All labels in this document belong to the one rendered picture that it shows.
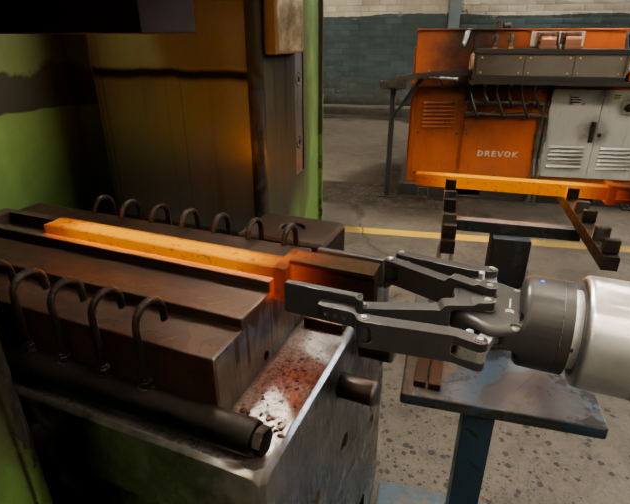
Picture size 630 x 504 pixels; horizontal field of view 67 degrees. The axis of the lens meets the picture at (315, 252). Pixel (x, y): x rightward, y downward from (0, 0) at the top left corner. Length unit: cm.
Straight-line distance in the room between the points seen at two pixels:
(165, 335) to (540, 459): 149
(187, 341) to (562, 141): 387
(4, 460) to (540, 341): 43
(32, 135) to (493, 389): 81
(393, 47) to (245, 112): 730
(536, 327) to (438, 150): 365
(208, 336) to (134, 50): 50
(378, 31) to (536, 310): 766
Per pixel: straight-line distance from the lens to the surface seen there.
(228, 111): 72
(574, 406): 86
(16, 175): 84
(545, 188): 97
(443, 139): 399
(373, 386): 51
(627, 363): 40
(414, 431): 174
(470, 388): 83
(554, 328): 40
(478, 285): 43
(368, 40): 800
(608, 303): 40
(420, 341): 37
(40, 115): 86
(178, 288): 47
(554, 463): 178
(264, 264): 46
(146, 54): 79
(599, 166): 426
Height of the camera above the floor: 121
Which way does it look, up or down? 25 degrees down
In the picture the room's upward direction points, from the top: straight up
